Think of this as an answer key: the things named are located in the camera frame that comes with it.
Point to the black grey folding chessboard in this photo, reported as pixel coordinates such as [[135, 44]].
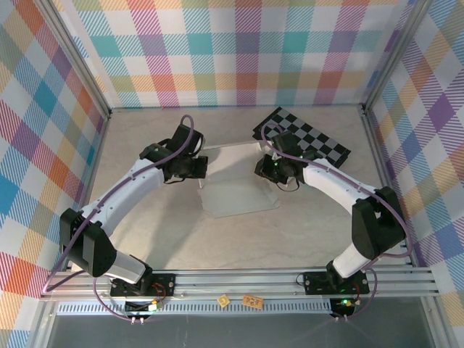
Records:
[[319, 137]]

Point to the orange printed tag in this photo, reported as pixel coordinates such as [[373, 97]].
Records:
[[252, 301]]

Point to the white paper box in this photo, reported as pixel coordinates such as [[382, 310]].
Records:
[[235, 195]]

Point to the aluminium frame post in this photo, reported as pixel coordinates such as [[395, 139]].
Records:
[[72, 59], [393, 54]]

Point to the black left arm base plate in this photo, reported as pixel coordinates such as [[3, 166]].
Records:
[[167, 280]]

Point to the aluminium side rail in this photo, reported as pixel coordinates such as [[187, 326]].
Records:
[[98, 152], [384, 174]]

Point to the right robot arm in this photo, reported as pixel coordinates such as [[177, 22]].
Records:
[[333, 181]]

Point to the aluminium mounting rail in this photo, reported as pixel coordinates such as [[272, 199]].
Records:
[[235, 281]]

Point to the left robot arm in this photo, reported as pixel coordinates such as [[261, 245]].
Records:
[[119, 192]]

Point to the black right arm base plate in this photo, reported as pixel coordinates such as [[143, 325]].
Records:
[[315, 284]]

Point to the black connector board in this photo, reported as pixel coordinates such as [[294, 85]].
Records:
[[137, 307], [339, 308]]

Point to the small yellow tag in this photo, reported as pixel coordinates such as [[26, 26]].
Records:
[[223, 301]]

